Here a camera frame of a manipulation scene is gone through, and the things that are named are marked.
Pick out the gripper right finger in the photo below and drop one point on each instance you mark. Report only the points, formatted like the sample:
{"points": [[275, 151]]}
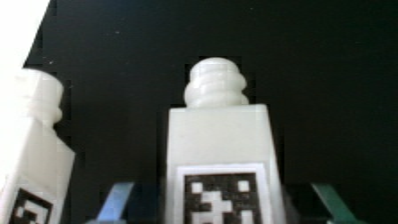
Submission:
{"points": [[341, 215]]}

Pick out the white table leg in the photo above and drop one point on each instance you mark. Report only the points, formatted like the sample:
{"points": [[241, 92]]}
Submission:
{"points": [[35, 156], [222, 175]]}

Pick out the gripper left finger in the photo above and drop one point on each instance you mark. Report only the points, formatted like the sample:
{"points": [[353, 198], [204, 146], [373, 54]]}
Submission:
{"points": [[110, 215]]}

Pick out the white square table top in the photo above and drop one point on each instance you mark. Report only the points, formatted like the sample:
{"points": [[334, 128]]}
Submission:
{"points": [[21, 13]]}

